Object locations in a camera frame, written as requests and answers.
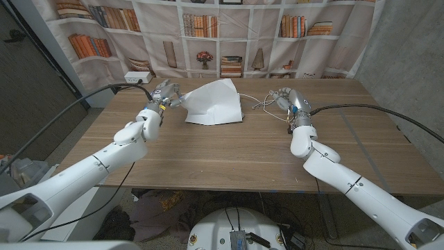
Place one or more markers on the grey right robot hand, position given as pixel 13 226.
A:
pixel 298 104

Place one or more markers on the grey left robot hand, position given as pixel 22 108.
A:
pixel 166 93

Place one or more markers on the white paper sheet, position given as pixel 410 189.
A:
pixel 215 102

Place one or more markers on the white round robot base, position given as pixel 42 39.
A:
pixel 215 229

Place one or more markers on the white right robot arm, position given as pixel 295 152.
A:
pixel 347 180

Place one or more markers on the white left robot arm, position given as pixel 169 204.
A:
pixel 86 173

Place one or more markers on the white power strip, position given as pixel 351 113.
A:
pixel 137 77

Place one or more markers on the printed bookshelf backdrop cloth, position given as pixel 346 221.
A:
pixel 156 31

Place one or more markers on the grey metal table leg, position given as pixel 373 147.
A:
pixel 329 222

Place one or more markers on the purple cloth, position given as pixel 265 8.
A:
pixel 152 215

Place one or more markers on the black bag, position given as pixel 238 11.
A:
pixel 118 227

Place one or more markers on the clear plastic storage box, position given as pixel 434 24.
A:
pixel 27 170

